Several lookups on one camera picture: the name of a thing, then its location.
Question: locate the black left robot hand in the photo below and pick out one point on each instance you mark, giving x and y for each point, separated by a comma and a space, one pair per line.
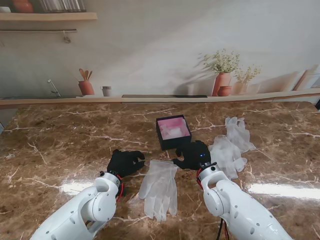
122, 163

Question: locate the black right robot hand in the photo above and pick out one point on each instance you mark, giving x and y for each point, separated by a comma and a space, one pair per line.
195, 155

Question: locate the black box pink inside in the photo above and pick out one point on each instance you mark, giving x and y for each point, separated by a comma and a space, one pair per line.
175, 143

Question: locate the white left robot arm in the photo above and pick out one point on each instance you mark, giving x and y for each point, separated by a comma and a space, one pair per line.
82, 212

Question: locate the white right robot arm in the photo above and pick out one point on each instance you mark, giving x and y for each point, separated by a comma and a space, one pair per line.
237, 207

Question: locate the printed kitchen scene backdrop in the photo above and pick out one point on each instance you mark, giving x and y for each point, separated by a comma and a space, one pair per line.
155, 50

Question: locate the dark object at table edge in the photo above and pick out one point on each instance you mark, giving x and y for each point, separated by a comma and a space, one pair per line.
318, 103

